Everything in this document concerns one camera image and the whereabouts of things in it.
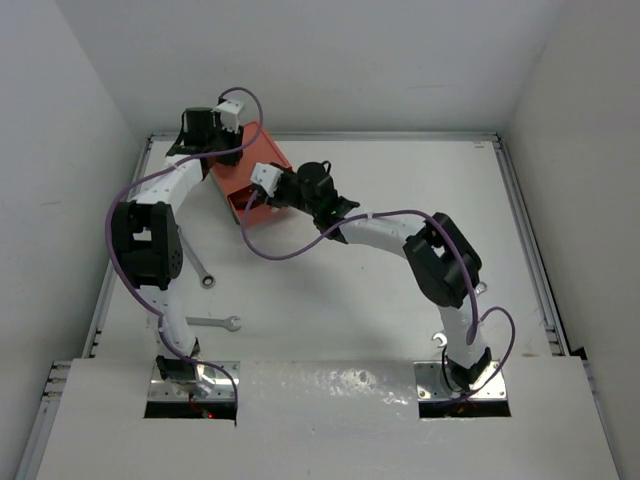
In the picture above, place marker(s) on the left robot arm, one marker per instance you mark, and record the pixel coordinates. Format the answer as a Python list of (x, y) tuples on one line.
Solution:
[(144, 239)]

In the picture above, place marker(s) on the silver open-end wrench left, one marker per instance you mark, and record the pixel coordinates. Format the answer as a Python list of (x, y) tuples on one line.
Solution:
[(231, 324)]

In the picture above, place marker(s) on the orange top drawer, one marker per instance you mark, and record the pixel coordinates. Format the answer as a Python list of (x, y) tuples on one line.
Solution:
[(259, 212)]

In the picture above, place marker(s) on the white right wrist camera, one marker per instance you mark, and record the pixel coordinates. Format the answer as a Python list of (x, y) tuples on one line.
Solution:
[(266, 177)]

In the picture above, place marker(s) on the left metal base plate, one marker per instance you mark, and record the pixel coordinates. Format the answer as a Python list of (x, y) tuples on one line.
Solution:
[(209, 385)]

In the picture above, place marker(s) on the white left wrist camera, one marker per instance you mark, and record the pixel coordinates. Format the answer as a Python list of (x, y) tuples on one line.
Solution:
[(227, 113)]

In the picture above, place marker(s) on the silver ring wrench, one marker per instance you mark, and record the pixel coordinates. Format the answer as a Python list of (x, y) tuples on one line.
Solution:
[(206, 279)]

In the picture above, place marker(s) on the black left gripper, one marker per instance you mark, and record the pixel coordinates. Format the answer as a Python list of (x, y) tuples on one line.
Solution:
[(231, 137)]

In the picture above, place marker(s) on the orange drawer cabinet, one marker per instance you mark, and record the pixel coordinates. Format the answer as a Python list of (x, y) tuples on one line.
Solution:
[(233, 172)]

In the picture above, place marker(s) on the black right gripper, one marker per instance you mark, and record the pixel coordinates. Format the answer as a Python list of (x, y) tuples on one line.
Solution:
[(288, 174)]

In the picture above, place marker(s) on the silver combination wrench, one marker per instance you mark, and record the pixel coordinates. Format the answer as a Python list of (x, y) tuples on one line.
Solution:
[(440, 336)]

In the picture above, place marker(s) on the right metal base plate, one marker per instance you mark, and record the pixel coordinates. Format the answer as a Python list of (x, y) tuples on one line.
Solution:
[(431, 385)]

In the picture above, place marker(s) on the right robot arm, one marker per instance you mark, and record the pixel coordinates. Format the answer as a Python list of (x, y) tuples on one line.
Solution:
[(444, 265)]

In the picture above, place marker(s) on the white foam front board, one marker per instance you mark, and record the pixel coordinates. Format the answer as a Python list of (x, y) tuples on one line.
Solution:
[(330, 420)]

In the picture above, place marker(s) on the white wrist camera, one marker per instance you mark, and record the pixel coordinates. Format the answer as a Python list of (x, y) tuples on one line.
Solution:
[(227, 113), (266, 177)]

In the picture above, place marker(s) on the metal base plate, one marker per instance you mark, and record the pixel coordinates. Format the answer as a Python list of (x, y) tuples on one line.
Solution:
[(209, 385), (431, 385)]

